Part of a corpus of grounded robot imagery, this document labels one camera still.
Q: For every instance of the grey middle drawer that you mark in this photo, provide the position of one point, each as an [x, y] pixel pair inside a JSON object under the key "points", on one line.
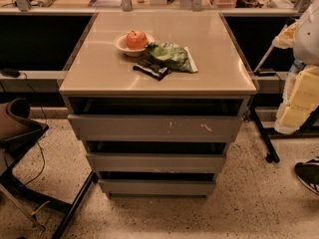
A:
{"points": [[131, 162]]}

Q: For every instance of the white bowl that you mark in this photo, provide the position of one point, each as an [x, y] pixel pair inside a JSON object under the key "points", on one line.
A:
{"points": [[120, 44]]}

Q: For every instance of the black table leg frame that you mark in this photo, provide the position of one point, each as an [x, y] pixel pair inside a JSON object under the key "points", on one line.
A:
{"points": [[310, 128]]}

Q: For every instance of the grey bottom drawer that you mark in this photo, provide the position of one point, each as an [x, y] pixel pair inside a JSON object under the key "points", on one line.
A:
{"points": [[156, 188]]}

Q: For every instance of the grey drawer cabinet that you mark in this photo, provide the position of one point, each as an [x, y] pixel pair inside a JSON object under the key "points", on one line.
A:
{"points": [[101, 81]]}

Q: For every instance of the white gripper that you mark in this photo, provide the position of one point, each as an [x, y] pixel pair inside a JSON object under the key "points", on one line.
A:
{"points": [[307, 39]]}

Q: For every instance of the brown office chair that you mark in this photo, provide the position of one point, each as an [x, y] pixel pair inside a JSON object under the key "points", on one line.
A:
{"points": [[18, 133]]}

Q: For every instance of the black snack wrapper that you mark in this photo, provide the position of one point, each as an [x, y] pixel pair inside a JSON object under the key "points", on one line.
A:
{"points": [[151, 69]]}

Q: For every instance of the grey drawer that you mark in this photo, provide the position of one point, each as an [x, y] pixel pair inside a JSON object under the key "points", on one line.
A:
{"points": [[156, 188], [155, 128], [131, 162]]}

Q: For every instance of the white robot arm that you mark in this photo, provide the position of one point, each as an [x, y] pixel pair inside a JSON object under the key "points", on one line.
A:
{"points": [[306, 46]]}

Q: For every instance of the grey top drawer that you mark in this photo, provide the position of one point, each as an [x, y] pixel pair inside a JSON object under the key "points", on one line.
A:
{"points": [[155, 128]]}

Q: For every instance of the black device on ledge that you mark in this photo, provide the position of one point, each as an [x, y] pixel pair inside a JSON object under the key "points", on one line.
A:
{"points": [[10, 73]]}

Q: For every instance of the red apple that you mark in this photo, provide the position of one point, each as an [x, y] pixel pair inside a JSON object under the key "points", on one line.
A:
{"points": [[136, 40]]}

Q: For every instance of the black sneaker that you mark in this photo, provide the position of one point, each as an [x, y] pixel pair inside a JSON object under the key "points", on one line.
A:
{"points": [[308, 173]]}

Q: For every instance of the green chip bag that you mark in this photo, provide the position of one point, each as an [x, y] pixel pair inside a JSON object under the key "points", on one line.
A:
{"points": [[173, 56]]}

